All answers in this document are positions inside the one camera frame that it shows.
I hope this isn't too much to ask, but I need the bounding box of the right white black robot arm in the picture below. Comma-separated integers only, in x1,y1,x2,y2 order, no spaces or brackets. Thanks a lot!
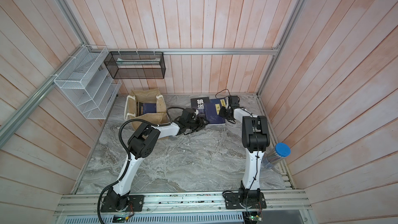
219,95,270,203

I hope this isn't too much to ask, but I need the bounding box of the navy book yellow label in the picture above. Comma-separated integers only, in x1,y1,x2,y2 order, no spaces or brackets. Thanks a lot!
204,99,226,125

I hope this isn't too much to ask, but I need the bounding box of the navy book yijing label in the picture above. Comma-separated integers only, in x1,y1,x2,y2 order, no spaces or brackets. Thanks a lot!
137,102,157,116

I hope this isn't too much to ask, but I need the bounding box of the white wire mesh shelf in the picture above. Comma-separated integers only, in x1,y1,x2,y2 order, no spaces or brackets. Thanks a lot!
54,45,121,120

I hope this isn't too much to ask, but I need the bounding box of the black corrugated cable conduit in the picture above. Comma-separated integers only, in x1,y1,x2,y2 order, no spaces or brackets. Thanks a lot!
97,106,187,224

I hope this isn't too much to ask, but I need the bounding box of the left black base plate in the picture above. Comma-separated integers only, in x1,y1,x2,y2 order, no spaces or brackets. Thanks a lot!
100,195,145,213

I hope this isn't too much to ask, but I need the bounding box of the black wolf title book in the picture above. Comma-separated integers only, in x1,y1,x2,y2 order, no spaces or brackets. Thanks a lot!
190,96,210,117

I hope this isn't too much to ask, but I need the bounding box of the clear jar blue lid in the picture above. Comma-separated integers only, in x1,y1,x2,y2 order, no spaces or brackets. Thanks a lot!
262,143,291,170

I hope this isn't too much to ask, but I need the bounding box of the black wire mesh basket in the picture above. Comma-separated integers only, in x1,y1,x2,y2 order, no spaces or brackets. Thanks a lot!
104,51,166,79

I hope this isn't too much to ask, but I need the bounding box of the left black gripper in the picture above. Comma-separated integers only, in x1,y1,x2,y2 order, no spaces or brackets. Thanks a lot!
186,116,210,132

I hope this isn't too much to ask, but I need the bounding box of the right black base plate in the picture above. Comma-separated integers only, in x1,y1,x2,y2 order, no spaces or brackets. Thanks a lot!
222,190,267,209

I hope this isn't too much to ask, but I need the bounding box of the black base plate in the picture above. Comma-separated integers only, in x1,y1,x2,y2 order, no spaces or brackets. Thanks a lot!
100,195,145,213
222,190,267,209

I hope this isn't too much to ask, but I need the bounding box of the burlap canvas tote bag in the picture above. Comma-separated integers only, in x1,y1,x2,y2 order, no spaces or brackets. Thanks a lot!
123,89,169,124

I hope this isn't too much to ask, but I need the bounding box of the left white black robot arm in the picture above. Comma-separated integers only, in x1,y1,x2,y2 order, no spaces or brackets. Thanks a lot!
99,107,209,210

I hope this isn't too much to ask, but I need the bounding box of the aluminium mounting rail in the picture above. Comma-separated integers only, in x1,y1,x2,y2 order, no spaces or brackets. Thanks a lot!
54,190,312,216

